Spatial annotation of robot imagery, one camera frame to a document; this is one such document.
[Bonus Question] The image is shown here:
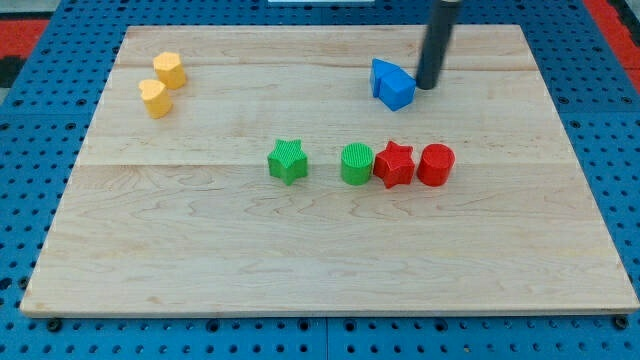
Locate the blue triangle block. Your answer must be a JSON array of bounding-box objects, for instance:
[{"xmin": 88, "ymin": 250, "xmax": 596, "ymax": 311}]
[{"xmin": 369, "ymin": 58, "xmax": 399, "ymax": 98}]

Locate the green star block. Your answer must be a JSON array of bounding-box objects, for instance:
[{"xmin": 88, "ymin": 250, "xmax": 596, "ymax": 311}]
[{"xmin": 267, "ymin": 139, "xmax": 308, "ymax": 186}]

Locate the green cylinder block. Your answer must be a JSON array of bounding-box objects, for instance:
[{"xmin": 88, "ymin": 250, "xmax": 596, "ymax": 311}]
[{"xmin": 341, "ymin": 142, "xmax": 374, "ymax": 186}]

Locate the red star block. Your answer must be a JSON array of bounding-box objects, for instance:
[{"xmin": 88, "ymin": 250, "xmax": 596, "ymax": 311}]
[{"xmin": 373, "ymin": 141, "xmax": 415, "ymax": 189}]

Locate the light wooden board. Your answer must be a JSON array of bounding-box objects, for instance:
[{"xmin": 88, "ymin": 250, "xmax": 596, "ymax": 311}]
[{"xmin": 21, "ymin": 25, "xmax": 639, "ymax": 318}]

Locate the blue cube block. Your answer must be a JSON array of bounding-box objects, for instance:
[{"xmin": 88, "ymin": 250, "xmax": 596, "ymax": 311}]
[{"xmin": 378, "ymin": 68, "xmax": 416, "ymax": 111}]

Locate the red cylinder block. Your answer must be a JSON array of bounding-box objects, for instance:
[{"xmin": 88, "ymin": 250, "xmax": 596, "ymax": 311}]
[{"xmin": 417, "ymin": 143, "xmax": 455, "ymax": 187}]

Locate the yellow heart block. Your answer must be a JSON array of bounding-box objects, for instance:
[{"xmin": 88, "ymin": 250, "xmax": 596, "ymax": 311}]
[{"xmin": 138, "ymin": 79, "xmax": 173, "ymax": 119}]

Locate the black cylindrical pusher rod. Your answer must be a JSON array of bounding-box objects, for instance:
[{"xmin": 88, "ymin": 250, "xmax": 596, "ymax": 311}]
[{"xmin": 415, "ymin": 0, "xmax": 462, "ymax": 90}]

